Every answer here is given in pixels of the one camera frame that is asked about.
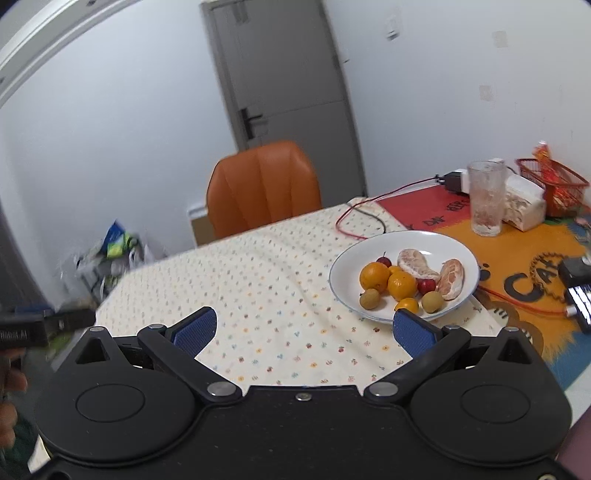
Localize person's left hand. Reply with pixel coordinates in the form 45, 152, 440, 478
0, 348, 29, 449

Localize floral tablecloth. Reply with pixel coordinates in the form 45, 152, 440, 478
95, 198, 505, 389

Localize pile of plastic bags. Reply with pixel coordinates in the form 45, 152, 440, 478
57, 220, 156, 303

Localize clear glass cup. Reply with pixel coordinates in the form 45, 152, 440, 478
467, 160, 508, 238

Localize grey door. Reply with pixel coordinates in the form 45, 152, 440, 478
201, 0, 368, 198

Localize black cable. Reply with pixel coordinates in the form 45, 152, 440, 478
353, 202, 389, 234

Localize white power strip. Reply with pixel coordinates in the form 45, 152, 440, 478
455, 158, 507, 193

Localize white tissue pack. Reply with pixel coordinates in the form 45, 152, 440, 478
501, 175, 547, 232

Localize red plastic basket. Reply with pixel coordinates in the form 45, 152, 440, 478
515, 157, 591, 219

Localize black door handle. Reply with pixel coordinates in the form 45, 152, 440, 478
238, 106, 264, 140

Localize white window frame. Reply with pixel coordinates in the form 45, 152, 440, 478
0, 0, 141, 108

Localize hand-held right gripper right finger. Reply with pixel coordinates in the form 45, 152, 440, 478
364, 308, 542, 408

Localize maroon cloth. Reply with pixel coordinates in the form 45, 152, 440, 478
556, 416, 591, 480

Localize orange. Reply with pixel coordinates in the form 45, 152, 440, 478
387, 271, 419, 299
360, 262, 391, 292

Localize peeled grapefruit piece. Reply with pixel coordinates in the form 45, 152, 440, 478
398, 248, 441, 281
437, 259, 464, 301

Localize white and beige box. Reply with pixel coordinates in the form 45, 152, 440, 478
187, 205, 216, 247

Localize orange chair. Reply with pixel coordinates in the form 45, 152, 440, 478
206, 141, 322, 241

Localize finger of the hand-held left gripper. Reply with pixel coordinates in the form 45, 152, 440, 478
43, 308, 98, 333

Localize red and orange mat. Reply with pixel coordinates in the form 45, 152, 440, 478
376, 184, 591, 394

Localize black phone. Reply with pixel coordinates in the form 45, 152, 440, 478
564, 283, 591, 334

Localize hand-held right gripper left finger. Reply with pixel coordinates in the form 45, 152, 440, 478
74, 306, 243, 408

